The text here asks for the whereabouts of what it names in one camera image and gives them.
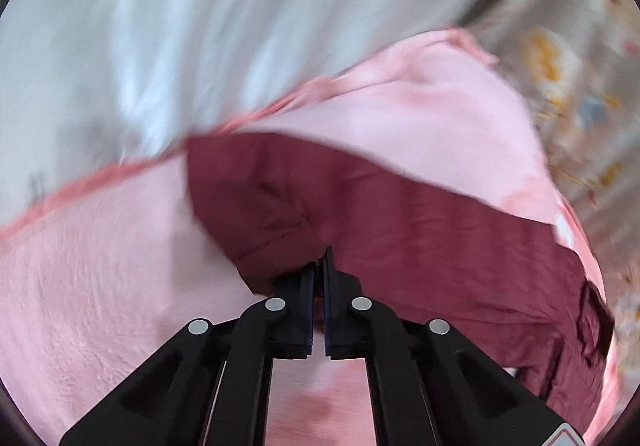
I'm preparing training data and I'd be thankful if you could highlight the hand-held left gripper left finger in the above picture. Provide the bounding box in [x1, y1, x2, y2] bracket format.
[60, 263, 316, 446]

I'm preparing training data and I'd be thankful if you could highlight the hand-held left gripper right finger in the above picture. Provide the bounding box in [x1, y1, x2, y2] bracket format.
[324, 247, 584, 446]

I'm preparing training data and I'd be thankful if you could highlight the maroon down jacket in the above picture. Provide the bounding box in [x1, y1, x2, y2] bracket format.
[185, 132, 617, 401]

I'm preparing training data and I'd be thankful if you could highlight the pink fleece blanket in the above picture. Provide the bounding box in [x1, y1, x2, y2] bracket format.
[0, 27, 625, 446]

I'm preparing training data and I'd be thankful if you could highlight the white cloth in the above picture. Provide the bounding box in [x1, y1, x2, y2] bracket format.
[0, 0, 537, 229]

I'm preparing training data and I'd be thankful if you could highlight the grey floral bed sheet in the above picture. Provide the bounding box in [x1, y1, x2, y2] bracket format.
[462, 0, 640, 377]

